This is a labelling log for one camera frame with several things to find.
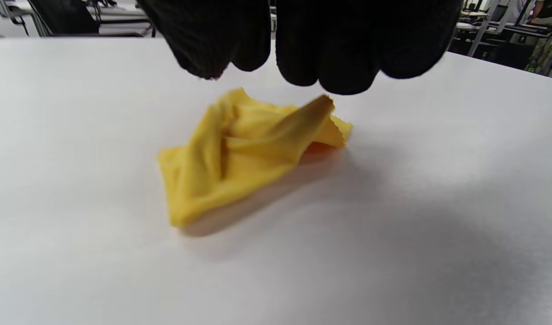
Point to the person's right hand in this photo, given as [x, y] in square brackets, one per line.
[339, 40]

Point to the yellow cloth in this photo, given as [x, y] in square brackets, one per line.
[239, 158]

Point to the black office chair chrome base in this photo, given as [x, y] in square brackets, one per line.
[68, 16]

